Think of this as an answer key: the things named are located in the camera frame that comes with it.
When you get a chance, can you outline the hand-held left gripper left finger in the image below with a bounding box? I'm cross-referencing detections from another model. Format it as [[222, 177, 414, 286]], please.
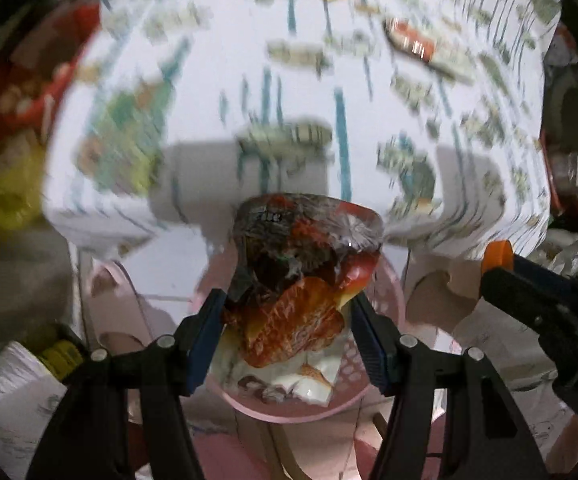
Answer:
[[26, 287, 227, 480]]

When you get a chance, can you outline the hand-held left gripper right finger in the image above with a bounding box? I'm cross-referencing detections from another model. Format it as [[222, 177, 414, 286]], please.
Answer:
[[351, 290, 552, 480]]

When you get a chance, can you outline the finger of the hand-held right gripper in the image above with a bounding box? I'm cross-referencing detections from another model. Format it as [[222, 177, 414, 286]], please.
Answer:
[[482, 267, 578, 431], [513, 254, 578, 311]]

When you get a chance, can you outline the pink plastic basket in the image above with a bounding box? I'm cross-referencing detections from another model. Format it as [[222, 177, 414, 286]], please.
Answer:
[[189, 250, 410, 421]]

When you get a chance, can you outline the orange bottle cap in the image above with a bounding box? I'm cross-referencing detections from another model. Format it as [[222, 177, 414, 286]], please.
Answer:
[[480, 240, 516, 293]]

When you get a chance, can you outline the red snack wrapper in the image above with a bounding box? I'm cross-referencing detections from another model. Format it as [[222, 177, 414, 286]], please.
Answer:
[[221, 192, 385, 368]]

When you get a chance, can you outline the clear wrapper with red print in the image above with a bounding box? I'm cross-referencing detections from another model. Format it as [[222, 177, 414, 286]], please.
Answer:
[[384, 17, 477, 83]]

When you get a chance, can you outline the yellow packet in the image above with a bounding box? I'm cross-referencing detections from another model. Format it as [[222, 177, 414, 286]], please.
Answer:
[[39, 340, 84, 381]]

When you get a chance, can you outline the yellow plastic bag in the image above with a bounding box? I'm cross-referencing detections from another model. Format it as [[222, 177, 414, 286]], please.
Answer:
[[0, 145, 50, 231]]

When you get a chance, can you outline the animal print white cloth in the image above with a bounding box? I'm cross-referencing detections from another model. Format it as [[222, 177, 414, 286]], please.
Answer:
[[41, 0, 562, 266]]

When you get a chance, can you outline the red plastic bucket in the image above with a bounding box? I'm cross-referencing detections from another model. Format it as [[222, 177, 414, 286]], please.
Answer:
[[0, 5, 102, 131]]

